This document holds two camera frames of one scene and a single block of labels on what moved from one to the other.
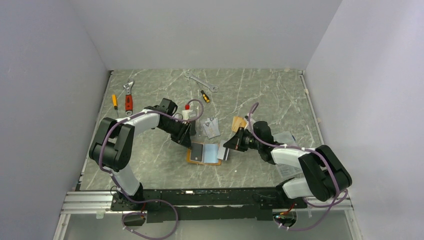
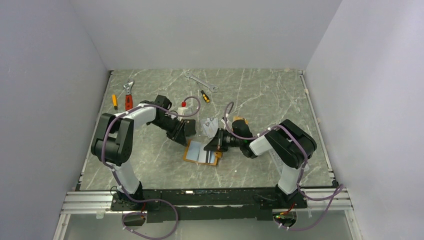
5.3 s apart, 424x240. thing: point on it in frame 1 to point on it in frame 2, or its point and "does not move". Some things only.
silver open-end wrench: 212,88 does not move
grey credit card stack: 210,127 does not move
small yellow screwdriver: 114,99 does not move
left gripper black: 183,136 does not move
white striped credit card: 223,152 to 209,156
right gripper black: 236,142 to 217,144
